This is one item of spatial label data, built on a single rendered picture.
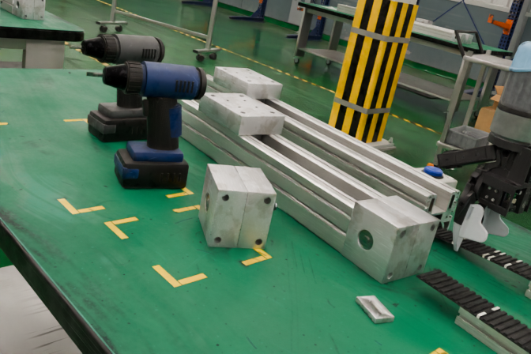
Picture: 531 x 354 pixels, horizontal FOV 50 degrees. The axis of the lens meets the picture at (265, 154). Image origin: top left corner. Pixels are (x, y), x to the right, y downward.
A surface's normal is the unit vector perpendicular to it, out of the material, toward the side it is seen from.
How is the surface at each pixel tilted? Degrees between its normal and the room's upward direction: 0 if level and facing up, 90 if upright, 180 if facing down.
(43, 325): 0
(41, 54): 90
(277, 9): 90
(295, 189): 90
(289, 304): 0
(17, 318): 0
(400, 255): 90
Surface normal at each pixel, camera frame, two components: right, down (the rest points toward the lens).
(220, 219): 0.25, 0.36
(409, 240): 0.58, 0.37
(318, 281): 0.19, -0.93
